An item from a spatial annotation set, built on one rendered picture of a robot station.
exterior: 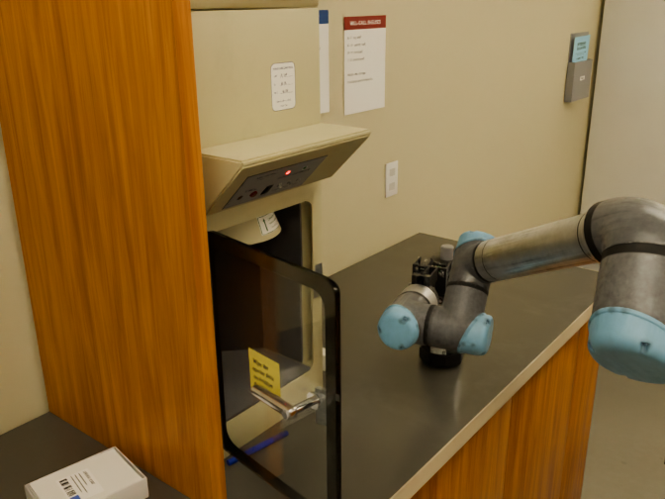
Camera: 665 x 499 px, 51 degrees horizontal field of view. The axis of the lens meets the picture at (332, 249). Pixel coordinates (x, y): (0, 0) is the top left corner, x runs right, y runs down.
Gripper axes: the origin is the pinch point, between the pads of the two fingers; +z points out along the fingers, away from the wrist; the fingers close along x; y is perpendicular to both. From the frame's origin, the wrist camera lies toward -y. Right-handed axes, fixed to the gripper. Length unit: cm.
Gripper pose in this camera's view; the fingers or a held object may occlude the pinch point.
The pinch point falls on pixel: (444, 276)
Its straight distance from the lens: 155.7
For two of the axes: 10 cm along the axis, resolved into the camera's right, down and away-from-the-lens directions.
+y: -0.1, -9.5, -3.2
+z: 4.0, -3.0, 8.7
